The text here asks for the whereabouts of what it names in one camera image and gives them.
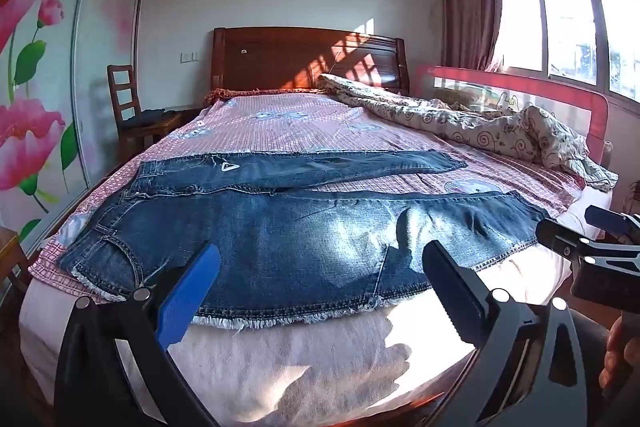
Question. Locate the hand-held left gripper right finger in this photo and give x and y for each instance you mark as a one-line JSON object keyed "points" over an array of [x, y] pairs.
{"points": [[452, 287]]}

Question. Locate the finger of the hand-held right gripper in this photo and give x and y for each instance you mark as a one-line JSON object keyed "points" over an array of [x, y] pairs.
{"points": [[557, 237], [605, 218]]}

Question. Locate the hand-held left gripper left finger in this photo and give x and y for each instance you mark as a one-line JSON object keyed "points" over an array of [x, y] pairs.
{"points": [[187, 292]]}

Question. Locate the blue denim pants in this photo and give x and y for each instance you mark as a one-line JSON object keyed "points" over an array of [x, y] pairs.
{"points": [[280, 247]]}

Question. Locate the person's right hand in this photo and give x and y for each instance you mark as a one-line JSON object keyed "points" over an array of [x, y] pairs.
{"points": [[620, 357]]}

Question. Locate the cream mattress cover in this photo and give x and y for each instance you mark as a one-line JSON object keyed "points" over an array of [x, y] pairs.
{"points": [[300, 367]]}

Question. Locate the swirl patterned quilt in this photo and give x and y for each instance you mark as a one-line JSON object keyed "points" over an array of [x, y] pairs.
{"points": [[450, 122]]}

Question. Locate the yellow cartoon pillow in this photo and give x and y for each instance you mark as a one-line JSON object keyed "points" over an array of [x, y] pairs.
{"points": [[475, 99]]}

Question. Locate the dark cloth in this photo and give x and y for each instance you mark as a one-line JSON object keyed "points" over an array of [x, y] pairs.
{"points": [[145, 117]]}

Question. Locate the wooden side table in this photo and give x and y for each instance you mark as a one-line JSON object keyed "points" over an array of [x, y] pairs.
{"points": [[10, 257]]}

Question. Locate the wooden nightstand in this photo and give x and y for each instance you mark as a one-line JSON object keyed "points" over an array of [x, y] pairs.
{"points": [[187, 109]]}

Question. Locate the window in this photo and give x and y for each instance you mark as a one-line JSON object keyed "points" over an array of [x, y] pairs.
{"points": [[570, 32]]}

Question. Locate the pink checked bedsheet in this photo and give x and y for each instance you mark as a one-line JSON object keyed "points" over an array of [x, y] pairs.
{"points": [[300, 132]]}

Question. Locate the brown fringed cloth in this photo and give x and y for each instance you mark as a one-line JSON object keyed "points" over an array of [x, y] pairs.
{"points": [[220, 94]]}

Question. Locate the wooden chair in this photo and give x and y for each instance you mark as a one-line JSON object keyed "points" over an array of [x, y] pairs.
{"points": [[122, 92]]}

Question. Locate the wooden bed headboard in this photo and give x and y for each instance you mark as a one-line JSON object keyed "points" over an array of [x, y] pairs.
{"points": [[270, 57]]}

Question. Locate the floral sliding door wardrobe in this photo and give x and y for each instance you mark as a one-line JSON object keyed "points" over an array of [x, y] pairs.
{"points": [[45, 57]]}

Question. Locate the red bed guard rail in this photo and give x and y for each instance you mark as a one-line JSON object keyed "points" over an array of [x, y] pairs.
{"points": [[500, 79]]}

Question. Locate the white wall switch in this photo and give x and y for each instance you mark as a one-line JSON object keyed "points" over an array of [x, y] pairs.
{"points": [[189, 56]]}

